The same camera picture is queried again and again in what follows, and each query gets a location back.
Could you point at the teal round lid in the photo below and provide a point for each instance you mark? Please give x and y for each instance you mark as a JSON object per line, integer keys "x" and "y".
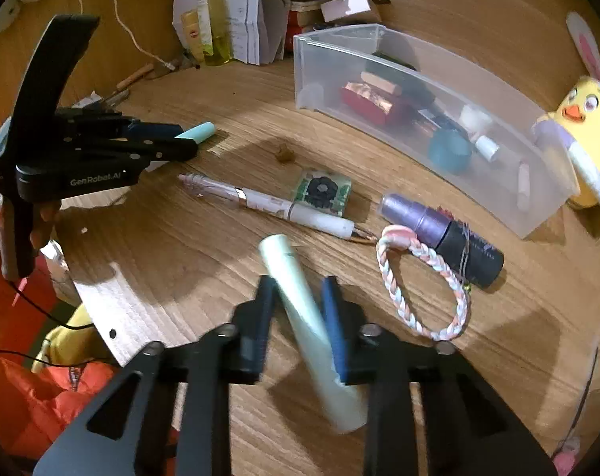
{"x": 449, "y": 151}

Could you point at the folded white papers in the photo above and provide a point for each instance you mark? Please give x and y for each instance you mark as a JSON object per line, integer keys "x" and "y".
{"x": 250, "y": 25}

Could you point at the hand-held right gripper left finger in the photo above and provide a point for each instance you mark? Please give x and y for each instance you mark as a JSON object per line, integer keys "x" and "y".
{"x": 255, "y": 342}

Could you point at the beige eraser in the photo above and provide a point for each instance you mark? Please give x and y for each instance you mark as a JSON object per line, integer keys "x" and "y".
{"x": 379, "y": 82}

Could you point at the red tea packet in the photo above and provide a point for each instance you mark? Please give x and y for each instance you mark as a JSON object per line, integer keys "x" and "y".
{"x": 369, "y": 104}

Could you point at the white tube green print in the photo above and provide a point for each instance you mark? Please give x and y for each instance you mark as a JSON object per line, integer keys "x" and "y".
{"x": 203, "y": 15}

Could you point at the dark blue packet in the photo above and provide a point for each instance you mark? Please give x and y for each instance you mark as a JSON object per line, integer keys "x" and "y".
{"x": 444, "y": 121}

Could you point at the short white tube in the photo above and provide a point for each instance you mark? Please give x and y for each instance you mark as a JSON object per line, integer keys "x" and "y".
{"x": 486, "y": 148}

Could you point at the yellow chick plush toy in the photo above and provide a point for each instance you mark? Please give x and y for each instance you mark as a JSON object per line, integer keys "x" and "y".
{"x": 585, "y": 109}

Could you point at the orange jacket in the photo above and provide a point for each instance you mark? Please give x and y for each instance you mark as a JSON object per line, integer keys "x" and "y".
{"x": 12, "y": 396}

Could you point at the green card packet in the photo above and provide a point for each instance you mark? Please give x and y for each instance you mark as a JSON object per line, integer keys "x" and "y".
{"x": 325, "y": 191}

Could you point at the tan sunscreen bottle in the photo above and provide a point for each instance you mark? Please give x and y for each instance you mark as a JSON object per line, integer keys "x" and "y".
{"x": 191, "y": 29}

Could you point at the clear plastic bin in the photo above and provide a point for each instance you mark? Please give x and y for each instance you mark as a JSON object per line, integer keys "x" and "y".
{"x": 310, "y": 59}

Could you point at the pale pink tube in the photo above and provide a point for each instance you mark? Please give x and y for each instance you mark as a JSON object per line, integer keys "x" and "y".
{"x": 523, "y": 186}

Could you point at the white tape roll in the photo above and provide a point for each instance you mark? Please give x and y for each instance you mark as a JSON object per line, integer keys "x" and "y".
{"x": 473, "y": 116}

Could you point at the purple and black lipstick tube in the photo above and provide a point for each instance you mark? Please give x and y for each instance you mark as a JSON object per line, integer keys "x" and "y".
{"x": 458, "y": 243}

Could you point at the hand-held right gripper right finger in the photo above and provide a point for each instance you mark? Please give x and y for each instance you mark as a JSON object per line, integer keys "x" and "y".
{"x": 337, "y": 337}

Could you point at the yellow cloth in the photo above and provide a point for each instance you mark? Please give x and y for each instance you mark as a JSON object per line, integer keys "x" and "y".
{"x": 72, "y": 342}

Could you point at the yellow-green spray bottle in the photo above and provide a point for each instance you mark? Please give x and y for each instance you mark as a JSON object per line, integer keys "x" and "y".
{"x": 220, "y": 44}

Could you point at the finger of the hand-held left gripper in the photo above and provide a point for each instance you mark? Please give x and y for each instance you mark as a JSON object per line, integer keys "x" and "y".
{"x": 151, "y": 131}
{"x": 171, "y": 151}

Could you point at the red books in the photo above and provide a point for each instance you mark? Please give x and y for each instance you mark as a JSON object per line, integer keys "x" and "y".
{"x": 300, "y": 20}

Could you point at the small white open box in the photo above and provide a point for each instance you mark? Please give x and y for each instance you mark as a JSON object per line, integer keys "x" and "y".
{"x": 347, "y": 6}

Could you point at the mint green tube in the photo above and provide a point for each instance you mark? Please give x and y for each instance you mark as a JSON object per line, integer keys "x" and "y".
{"x": 201, "y": 132}
{"x": 300, "y": 302}

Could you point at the white pen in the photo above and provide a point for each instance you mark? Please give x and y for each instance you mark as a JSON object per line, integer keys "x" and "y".
{"x": 280, "y": 206}

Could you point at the person's left hand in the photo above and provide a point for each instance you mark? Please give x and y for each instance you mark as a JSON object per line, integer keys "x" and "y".
{"x": 44, "y": 223}

